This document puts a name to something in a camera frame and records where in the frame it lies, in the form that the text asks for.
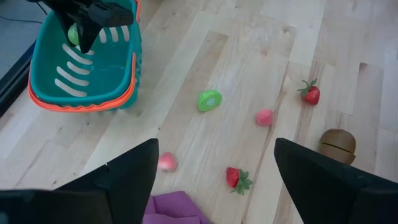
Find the black metal table frame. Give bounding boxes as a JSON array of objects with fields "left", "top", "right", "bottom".
[{"left": 0, "top": 40, "right": 37, "bottom": 118}]

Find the teal basket with orange rim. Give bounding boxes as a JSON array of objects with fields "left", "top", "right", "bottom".
[{"left": 27, "top": 0, "right": 143, "bottom": 113}]

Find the brown toy kiwi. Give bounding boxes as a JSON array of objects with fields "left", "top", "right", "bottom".
[{"left": 318, "top": 128, "right": 357, "bottom": 166}]

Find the red toy strawberry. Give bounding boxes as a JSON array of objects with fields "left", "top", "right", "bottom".
[
  {"left": 297, "top": 77, "right": 322, "bottom": 106},
  {"left": 226, "top": 167, "right": 254, "bottom": 196}
]

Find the pink toy peach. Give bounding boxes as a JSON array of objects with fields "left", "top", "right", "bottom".
[
  {"left": 157, "top": 151, "right": 178, "bottom": 173},
  {"left": 255, "top": 108, "right": 275, "bottom": 127}
]

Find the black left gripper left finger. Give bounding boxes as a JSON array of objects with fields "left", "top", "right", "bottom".
[{"left": 54, "top": 138, "right": 160, "bottom": 224}]

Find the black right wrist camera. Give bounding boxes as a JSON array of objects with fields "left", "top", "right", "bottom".
[{"left": 88, "top": 2, "right": 135, "bottom": 28}]

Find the green toy lime half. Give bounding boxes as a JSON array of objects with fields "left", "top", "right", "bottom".
[
  {"left": 67, "top": 23, "right": 81, "bottom": 47},
  {"left": 197, "top": 89, "right": 223, "bottom": 113}
]

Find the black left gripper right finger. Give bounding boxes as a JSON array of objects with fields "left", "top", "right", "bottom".
[{"left": 274, "top": 138, "right": 366, "bottom": 224}]

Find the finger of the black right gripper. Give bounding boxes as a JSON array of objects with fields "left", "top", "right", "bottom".
[
  {"left": 49, "top": 2, "right": 77, "bottom": 40},
  {"left": 75, "top": 11, "right": 105, "bottom": 54}
]

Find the purple cloth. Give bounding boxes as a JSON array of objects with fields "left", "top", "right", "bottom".
[{"left": 142, "top": 190, "right": 212, "bottom": 224}]

